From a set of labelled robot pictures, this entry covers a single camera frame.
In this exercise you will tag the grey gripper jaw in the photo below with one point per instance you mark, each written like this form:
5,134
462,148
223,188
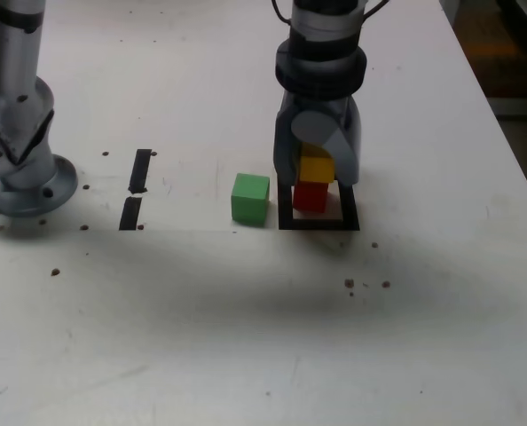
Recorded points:
283,155
350,151

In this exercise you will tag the brown background furniture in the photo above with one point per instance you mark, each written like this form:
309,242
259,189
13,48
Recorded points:
507,53

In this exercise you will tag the green cube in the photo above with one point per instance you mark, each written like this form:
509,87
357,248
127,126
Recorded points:
248,197

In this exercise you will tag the red cube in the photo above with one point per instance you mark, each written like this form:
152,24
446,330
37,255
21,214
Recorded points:
310,197

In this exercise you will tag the black tape square outline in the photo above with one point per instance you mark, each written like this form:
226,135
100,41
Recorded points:
316,225

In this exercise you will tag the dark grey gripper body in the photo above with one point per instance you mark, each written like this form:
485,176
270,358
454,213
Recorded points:
321,106

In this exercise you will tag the yellow cube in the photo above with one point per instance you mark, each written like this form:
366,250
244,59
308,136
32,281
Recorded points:
316,171

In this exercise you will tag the black tape strip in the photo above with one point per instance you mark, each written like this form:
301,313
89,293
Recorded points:
140,168

